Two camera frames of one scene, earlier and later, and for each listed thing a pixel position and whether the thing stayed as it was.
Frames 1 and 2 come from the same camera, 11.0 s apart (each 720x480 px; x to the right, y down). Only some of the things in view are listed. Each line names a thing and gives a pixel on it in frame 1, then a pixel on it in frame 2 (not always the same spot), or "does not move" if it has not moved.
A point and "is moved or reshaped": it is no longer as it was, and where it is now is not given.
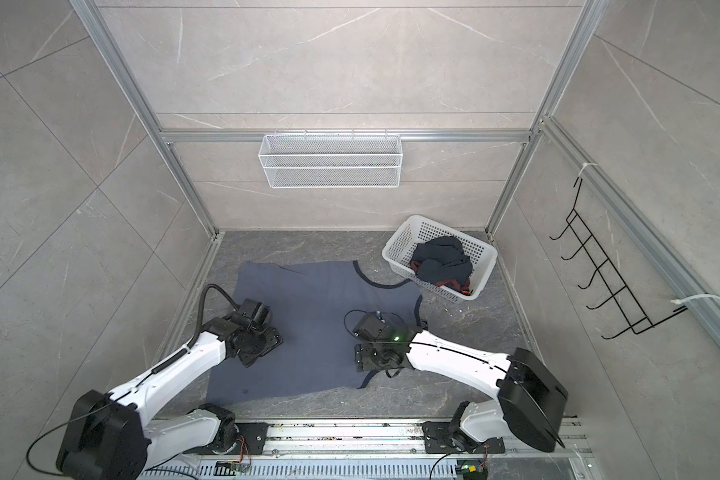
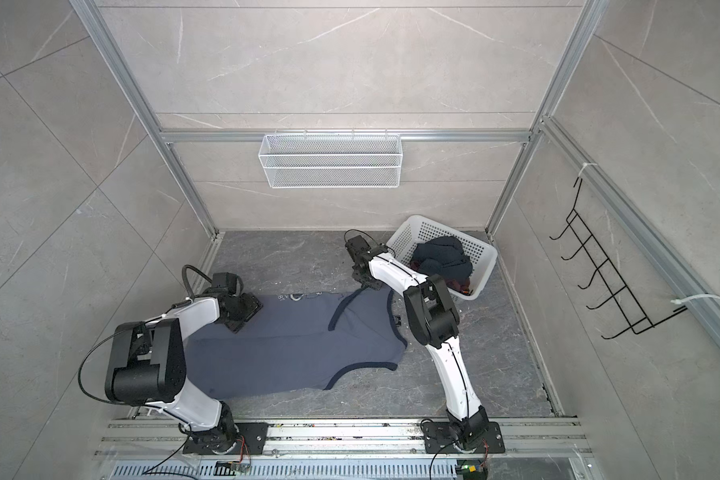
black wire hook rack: (638, 322) does not move
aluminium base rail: (553, 440) does not move
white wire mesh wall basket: (326, 161) does not move
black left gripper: (275, 340) → (253, 306)
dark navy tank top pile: (441, 258) does not move
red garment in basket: (462, 284) does not move
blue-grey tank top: (315, 306) is moved or reshaped
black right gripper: (361, 358) → (374, 285)
